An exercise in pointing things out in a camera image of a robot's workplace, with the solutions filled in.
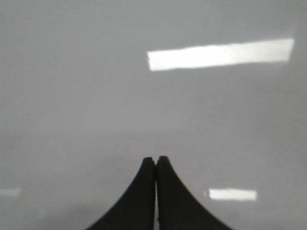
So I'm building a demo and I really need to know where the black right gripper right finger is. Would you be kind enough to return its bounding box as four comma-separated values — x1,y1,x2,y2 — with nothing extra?
156,156,230,230

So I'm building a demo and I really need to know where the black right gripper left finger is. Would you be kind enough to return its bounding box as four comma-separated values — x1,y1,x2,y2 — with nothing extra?
88,157,155,230

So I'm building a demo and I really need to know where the white whiteboard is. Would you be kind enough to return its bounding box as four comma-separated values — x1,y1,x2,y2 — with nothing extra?
0,0,307,230

